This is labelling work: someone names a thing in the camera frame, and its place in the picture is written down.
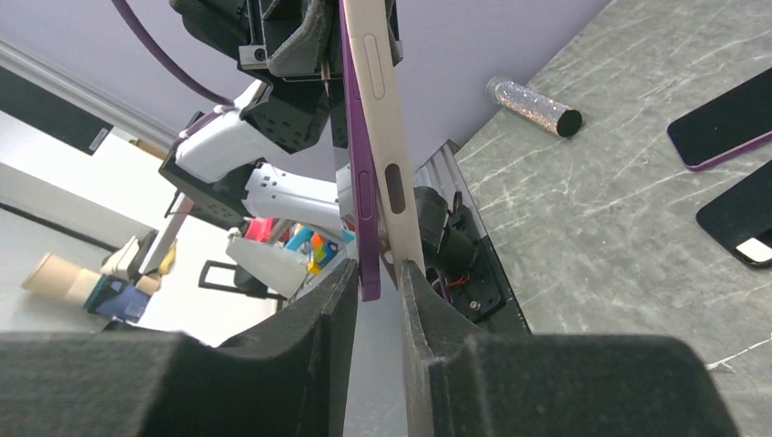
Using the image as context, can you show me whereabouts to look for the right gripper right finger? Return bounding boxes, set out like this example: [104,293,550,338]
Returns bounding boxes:
[401,260,739,436]

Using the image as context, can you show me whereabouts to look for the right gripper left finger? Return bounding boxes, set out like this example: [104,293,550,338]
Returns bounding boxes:
[1,260,358,436]

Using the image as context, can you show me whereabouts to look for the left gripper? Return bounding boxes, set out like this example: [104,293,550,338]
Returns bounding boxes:
[170,1,370,154]

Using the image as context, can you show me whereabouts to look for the phone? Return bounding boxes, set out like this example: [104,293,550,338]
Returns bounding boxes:
[340,1,424,302]

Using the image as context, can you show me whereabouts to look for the black smartphone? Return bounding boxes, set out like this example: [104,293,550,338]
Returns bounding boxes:
[696,162,771,269]
[666,69,771,171]

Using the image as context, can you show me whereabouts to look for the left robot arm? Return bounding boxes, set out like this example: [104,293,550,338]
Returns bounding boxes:
[159,1,349,230]

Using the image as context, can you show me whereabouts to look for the colourful toy blocks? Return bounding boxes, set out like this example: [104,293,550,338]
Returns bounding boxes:
[238,218,340,275]

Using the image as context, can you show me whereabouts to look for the cardboard paper cup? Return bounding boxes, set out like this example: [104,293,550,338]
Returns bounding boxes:
[21,253,102,307]

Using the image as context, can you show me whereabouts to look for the glitter silver microphone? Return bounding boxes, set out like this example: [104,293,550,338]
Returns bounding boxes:
[486,76,584,137]

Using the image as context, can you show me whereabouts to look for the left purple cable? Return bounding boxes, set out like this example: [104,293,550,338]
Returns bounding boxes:
[109,0,237,152]

